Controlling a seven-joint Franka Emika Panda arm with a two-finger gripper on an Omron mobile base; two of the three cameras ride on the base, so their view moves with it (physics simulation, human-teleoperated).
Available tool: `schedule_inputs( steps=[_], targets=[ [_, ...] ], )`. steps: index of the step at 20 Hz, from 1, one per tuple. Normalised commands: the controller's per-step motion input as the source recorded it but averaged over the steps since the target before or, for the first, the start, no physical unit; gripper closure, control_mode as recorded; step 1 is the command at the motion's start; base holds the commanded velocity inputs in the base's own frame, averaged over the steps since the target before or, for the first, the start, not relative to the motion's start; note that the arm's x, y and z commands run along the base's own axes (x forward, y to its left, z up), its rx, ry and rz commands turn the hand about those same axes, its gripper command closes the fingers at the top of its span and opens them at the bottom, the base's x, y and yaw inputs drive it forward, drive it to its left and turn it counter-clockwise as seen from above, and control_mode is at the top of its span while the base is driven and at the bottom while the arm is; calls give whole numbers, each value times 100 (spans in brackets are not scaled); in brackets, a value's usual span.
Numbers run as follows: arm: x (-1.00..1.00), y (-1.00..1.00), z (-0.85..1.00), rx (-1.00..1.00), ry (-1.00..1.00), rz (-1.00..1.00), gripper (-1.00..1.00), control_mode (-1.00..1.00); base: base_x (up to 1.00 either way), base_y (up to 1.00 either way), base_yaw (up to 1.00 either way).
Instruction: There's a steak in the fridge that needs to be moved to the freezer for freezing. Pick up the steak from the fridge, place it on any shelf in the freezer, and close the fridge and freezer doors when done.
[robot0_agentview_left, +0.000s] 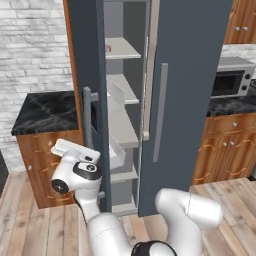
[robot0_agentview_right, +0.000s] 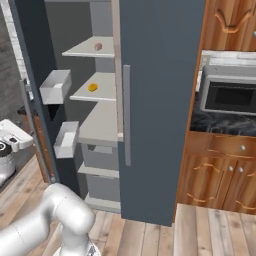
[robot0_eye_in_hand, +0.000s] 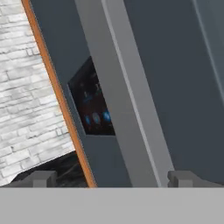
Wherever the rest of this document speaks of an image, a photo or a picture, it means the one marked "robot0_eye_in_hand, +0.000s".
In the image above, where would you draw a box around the dark grey door with display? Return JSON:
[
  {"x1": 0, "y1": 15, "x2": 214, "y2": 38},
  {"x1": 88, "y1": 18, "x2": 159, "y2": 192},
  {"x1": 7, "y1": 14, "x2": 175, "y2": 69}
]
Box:
[{"x1": 29, "y1": 0, "x2": 134, "y2": 188}]

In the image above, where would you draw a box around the grey bar door handle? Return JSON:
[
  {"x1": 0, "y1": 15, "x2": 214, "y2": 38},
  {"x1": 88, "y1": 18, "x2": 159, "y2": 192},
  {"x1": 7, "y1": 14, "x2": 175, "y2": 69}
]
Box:
[
  {"x1": 73, "y1": 0, "x2": 176, "y2": 188},
  {"x1": 192, "y1": 0, "x2": 224, "y2": 103}
]

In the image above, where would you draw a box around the orange wooden side panel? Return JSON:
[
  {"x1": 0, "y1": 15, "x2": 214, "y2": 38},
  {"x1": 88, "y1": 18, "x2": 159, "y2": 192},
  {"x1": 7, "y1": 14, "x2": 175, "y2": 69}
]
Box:
[{"x1": 20, "y1": 0, "x2": 98, "y2": 188}]

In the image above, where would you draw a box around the plain dark grey fridge door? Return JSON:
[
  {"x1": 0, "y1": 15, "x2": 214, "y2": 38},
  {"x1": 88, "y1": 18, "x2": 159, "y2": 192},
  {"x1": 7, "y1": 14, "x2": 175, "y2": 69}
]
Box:
[{"x1": 122, "y1": 0, "x2": 224, "y2": 188}]

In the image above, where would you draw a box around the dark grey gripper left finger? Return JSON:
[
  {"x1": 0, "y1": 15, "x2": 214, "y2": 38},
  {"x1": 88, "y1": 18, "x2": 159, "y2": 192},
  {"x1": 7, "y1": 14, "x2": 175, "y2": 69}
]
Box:
[{"x1": 4, "y1": 170, "x2": 59, "y2": 188}]

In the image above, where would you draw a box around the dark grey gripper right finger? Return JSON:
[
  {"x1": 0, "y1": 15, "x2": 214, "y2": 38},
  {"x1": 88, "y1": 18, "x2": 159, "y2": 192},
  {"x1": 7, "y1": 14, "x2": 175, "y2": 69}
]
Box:
[{"x1": 167, "y1": 170, "x2": 224, "y2": 188}]

